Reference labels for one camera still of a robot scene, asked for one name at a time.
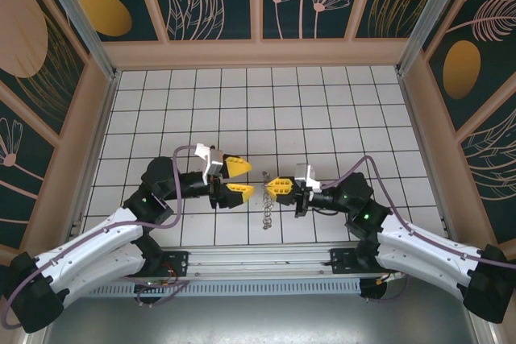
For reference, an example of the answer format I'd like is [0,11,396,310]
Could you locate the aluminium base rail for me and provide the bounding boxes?
[187,247,334,280]

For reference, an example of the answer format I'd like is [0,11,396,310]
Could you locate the aluminium corner post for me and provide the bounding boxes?
[396,0,468,76]
[34,0,121,80]

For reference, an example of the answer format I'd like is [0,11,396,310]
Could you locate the aluminium table side rail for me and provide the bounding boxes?
[397,72,449,234]
[71,69,122,240]

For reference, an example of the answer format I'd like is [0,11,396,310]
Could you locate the small controller board with wires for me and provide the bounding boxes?
[147,267,181,292]

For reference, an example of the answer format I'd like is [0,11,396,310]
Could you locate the grey slotted cable duct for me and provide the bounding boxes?
[86,278,362,299]

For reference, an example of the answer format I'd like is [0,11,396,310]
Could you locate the metal strip with key rings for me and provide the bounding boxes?
[260,169,276,232]

